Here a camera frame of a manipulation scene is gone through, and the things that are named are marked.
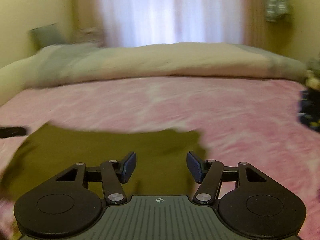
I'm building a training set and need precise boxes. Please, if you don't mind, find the olive green shirt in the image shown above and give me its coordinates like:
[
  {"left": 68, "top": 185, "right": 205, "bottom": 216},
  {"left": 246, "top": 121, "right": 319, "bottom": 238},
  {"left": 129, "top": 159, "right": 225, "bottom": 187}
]
[{"left": 1, "top": 124, "right": 206, "bottom": 200}]

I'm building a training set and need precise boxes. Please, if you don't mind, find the dark floral clothes pile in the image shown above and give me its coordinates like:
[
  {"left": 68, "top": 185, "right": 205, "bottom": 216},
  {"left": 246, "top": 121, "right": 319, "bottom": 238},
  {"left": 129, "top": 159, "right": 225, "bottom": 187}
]
[{"left": 297, "top": 58, "right": 320, "bottom": 132}]

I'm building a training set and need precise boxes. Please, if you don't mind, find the pale green quilted mattress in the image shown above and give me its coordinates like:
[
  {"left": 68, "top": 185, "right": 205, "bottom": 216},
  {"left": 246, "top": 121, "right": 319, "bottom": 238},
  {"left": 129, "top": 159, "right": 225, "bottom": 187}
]
[{"left": 0, "top": 56, "right": 39, "bottom": 106}]

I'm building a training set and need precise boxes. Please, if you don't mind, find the pink rose blanket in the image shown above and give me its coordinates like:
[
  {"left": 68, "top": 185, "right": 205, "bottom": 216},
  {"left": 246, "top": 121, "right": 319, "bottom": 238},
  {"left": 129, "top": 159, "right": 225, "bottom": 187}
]
[{"left": 1, "top": 77, "right": 319, "bottom": 239}]

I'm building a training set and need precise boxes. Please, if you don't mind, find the cream grey rolled duvet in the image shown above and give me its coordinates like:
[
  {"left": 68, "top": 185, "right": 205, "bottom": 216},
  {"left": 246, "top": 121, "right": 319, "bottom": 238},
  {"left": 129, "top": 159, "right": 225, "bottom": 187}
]
[{"left": 25, "top": 42, "right": 306, "bottom": 88}]

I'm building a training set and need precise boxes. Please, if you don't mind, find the grey pillow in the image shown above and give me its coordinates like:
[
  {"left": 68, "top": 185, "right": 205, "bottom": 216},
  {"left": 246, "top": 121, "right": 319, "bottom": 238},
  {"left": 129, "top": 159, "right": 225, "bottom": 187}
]
[{"left": 29, "top": 23, "right": 68, "bottom": 51}]

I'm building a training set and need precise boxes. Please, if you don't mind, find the beige side curtain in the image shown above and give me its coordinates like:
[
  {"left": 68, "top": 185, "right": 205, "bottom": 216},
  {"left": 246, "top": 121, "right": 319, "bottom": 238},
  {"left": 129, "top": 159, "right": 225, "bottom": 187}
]
[{"left": 72, "top": 0, "right": 105, "bottom": 47}]

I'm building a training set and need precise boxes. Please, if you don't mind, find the white sheer curtain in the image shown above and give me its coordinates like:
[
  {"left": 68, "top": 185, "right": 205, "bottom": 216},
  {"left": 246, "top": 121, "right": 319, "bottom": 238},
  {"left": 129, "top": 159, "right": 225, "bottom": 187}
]
[{"left": 99, "top": 0, "right": 244, "bottom": 47}]

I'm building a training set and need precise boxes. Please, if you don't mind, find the silver puffer jacket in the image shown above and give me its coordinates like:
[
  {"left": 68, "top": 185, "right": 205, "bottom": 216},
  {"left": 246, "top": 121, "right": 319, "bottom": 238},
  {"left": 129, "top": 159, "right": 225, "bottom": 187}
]
[{"left": 265, "top": 0, "right": 291, "bottom": 22}]

